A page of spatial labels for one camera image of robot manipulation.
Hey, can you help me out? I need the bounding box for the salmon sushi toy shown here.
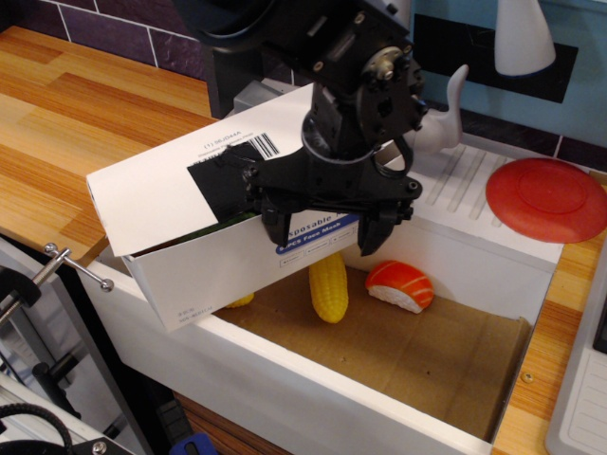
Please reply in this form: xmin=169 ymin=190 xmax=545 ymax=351
xmin=365 ymin=260 xmax=434 ymax=314

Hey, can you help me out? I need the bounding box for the blue clamp handle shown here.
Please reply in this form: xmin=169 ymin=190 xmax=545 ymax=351
xmin=160 ymin=400 xmax=210 ymax=455

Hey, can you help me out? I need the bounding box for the green toy vegetable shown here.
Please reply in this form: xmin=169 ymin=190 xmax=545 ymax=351
xmin=180 ymin=211 xmax=256 ymax=242

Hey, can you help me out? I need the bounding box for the white appliance at right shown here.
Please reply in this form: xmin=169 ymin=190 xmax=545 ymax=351
xmin=544 ymin=264 xmax=607 ymax=455

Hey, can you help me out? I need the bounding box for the white cone lamp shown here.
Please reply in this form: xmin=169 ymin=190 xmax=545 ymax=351
xmin=494 ymin=0 xmax=557 ymax=78

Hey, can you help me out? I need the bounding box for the metal table clamp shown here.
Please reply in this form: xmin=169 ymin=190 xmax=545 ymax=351
xmin=1 ymin=243 xmax=115 ymax=326

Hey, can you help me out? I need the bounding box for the black tape patch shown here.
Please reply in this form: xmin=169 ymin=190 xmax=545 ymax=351
xmin=188 ymin=142 xmax=263 ymax=223

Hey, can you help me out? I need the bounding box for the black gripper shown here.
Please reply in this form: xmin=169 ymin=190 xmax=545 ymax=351
xmin=244 ymin=148 xmax=422 ymax=256

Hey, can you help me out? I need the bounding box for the yellow toy corn cob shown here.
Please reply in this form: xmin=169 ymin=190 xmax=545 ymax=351
xmin=308 ymin=253 xmax=349 ymax=324

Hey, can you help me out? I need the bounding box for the white face mask box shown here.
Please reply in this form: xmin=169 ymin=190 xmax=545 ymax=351
xmin=87 ymin=86 xmax=358 ymax=331

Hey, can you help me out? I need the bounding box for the white toy sink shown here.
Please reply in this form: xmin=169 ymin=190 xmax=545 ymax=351
xmin=87 ymin=145 xmax=562 ymax=454

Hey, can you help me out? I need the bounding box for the grey toy faucet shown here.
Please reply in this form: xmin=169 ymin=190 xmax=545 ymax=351
xmin=404 ymin=64 xmax=469 ymax=155

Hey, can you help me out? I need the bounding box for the red plastic plate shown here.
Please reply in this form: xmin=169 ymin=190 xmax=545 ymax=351
xmin=486 ymin=158 xmax=606 ymax=244

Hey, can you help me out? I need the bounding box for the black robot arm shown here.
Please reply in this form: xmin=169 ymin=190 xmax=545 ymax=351
xmin=175 ymin=1 xmax=426 ymax=255

